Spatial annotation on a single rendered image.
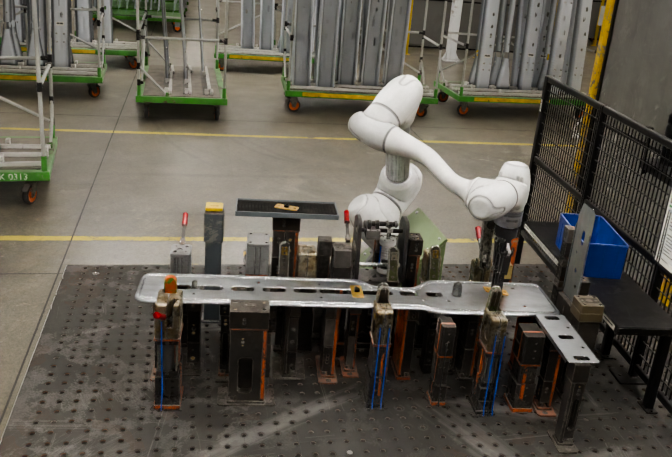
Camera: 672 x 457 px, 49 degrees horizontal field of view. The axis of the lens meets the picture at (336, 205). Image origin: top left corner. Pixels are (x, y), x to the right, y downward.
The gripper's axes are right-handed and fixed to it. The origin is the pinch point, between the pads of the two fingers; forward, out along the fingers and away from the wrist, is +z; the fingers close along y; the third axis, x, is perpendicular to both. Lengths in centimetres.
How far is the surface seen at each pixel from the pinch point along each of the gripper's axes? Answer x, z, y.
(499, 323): -6.7, 2.4, 24.9
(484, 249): -1.1, -5.0, -14.5
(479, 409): -8.3, 33.9, 24.5
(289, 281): -70, 5, -6
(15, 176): -256, 80, -320
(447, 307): -18.8, 5.6, 9.3
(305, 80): -23, 70, -694
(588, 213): 25.9, -26.0, 2.0
